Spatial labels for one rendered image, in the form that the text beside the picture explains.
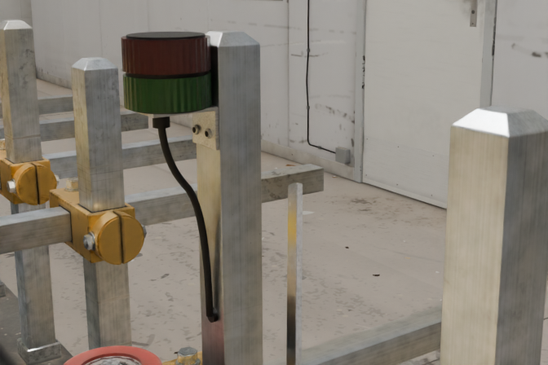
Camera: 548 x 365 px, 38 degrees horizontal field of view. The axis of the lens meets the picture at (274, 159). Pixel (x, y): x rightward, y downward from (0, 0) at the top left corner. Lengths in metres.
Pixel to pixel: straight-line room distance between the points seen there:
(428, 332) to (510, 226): 0.45
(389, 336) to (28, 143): 0.51
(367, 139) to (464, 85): 0.80
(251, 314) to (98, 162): 0.26
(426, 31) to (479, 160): 3.79
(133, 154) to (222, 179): 0.58
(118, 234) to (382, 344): 0.27
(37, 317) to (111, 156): 0.36
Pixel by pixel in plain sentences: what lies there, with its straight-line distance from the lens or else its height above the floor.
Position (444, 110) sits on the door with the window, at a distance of 4.12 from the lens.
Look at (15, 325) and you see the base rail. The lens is 1.25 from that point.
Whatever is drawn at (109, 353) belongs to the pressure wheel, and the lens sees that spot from 0.67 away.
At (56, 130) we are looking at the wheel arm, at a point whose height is 0.95.
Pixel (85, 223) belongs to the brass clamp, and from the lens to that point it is 0.82.
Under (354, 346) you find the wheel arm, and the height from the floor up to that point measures 0.86.
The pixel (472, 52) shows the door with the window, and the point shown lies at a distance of 3.96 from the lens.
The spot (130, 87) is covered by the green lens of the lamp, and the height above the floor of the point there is 1.13.
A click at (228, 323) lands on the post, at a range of 0.61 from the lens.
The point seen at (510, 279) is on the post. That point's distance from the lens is 0.39.
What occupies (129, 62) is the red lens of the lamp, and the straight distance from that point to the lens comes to 0.54.
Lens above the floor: 1.20
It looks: 13 degrees down
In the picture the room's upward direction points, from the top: straight up
